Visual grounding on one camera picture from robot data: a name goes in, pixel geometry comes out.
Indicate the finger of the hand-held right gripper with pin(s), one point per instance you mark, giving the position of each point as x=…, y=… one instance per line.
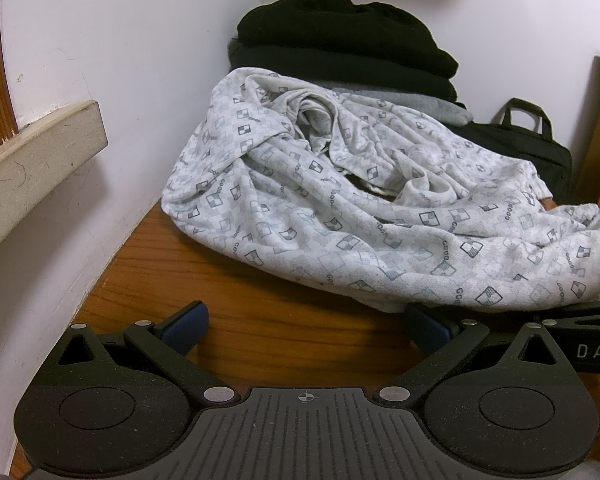
x=580, y=312

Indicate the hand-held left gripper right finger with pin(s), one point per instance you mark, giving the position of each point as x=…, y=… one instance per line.
x=427, y=327

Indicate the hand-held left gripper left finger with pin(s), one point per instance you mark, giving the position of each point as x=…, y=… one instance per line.
x=182, y=329

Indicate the white patterned shirt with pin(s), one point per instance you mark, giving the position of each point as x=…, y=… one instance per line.
x=330, y=220

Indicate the black laptop bag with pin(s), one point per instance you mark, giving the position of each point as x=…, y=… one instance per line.
x=530, y=160

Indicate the grey folded garment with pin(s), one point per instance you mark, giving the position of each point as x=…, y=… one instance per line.
x=420, y=102

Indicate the black folded garment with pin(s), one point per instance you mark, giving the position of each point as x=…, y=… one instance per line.
x=330, y=67

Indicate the black knitted sweater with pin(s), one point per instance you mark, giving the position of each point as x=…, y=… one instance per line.
x=330, y=25

